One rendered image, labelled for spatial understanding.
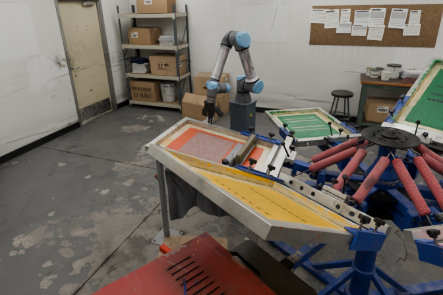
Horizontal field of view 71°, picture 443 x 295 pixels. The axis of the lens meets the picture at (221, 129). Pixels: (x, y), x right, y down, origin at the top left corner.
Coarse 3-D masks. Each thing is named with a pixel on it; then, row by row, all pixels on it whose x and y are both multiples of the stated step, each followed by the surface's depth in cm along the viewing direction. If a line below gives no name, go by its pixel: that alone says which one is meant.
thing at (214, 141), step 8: (192, 128) 244; (184, 136) 231; (192, 136) 232; (200, 136) 234; (208, 136) 236; (216, 136) 237; (208, 144) 224; (216, 144) 226; (224, 144) 228; (232, 144) 229; (256, 152) 223; (256, 160) 213
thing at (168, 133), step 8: (184, 120) 248; (192, 120) 250; (176, 128) 234; (208, 128) 247; (216, 128) 244; (224, 128) 244; (160, 136) 218; (168, 136) 225; (240, 136) 239; (248, 136) 237; (264, 144) 234; (272, 144) 231; (272, 152) 219; (272, 160) 214; (264, 168) 199
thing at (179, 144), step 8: (176, 144) 218; (184, 144) 220; (192, 144) 221; (200, 144) 223; (184, 152) 210; (192, 152) 212; (200, 152) 213; (208, 152) 214; (216, 152) 216; (224, 152) 217; (216, 160) 206; (248, 160) 212
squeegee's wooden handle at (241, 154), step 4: (252, 136) 221; (248, 140) 215; (252, 140) 218; (248, 144) 210; (252, 144) 223; (244, 148) 204; (248, 148) 211; (240, 152) 199; (244, 152) 202; (236, 156) 195; (240, 156) 195; (244, 156) 206; (236, 160) 196; (240, 160) 197; (236, 164) 198
